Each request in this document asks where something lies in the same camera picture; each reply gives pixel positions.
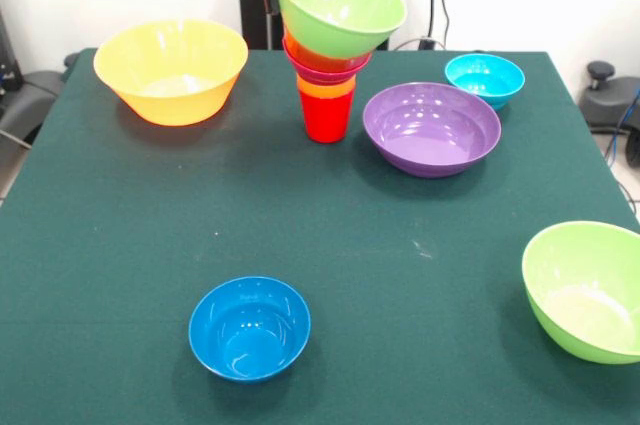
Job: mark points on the black pedestal foot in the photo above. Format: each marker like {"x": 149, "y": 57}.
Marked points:
{"x": 30, "y": 95}
{"x": 607, "y": 100}

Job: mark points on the large orange plastic bowl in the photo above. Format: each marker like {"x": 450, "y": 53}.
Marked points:
{"x": 170, "y": 65}

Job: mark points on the purple plastic bowl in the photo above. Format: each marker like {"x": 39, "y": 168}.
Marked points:
{"x": 431, "y": 135}

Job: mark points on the blue plastic bowl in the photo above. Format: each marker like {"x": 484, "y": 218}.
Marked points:
{"x": 249, "y": 330}

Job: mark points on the green plastic bowl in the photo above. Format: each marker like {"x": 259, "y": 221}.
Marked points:
{"x": 345, "y": 5}
{"x": 585, "y": 295}

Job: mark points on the dark green tablecloth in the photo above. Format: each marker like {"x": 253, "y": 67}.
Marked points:
{"x": 425, "y": 370}

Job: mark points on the cyan plastic bowl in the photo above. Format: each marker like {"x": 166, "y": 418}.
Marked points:
{"x": 485, "y": 77}

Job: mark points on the pink plastic bowl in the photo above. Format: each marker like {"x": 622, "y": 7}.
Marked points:
{"x": 325, "y": 77}

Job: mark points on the red-orange plastic bowl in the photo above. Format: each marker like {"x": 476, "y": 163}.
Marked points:
{"x": 310, "y": 57}

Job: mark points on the orange plastic cup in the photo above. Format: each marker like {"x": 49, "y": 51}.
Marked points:
{"x": 325, "y": 91}

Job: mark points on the red plastic cup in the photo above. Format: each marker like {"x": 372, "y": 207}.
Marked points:
{"x": 326, "y": 117}

